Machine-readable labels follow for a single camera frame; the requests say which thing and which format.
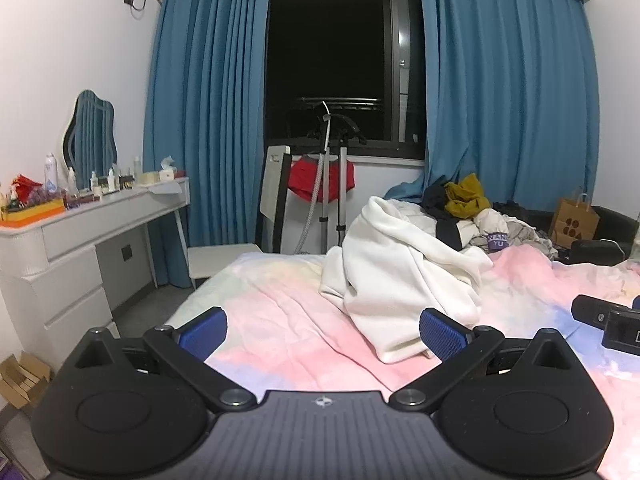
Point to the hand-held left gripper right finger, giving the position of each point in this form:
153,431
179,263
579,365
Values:
442,332

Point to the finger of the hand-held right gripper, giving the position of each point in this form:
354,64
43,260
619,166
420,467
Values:
590,310

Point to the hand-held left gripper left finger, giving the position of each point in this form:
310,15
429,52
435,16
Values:
202,332

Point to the white hoodie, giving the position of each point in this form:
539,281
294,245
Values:
400,260

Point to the pile of clothes on bed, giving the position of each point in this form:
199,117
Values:
492,225

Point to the black armchair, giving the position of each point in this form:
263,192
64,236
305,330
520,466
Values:
595,252

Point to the brown paper bag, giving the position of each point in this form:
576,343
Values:
575,225

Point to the pastel bed cover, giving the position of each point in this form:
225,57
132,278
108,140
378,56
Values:
300,320

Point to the dark cloth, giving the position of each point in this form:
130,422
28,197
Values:
435,202

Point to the mustard yellow cloth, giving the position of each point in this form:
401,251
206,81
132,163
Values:
467,200

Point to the white vanity desk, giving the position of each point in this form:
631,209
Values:
75,260

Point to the tissue box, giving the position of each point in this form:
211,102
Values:
166,175

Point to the cream round box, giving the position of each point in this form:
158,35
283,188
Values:
150,178

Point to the row of cosmetic bottles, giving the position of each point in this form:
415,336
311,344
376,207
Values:
110,180

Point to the red cloth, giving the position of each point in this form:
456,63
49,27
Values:
302,180

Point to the cardboard box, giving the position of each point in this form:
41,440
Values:
20,380

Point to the orange tray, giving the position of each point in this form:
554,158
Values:
35,212

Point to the white spray bottle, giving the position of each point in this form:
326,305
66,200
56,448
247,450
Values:
50,175

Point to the blue curtain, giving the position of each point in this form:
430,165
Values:
210,110
500,85

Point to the wavy framed mirror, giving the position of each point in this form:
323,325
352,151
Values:
92,135

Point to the silver tripod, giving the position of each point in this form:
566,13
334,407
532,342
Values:
336,125

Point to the dark window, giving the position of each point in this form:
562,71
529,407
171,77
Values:
340,50

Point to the white chair with black frame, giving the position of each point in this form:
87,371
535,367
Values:
272,175

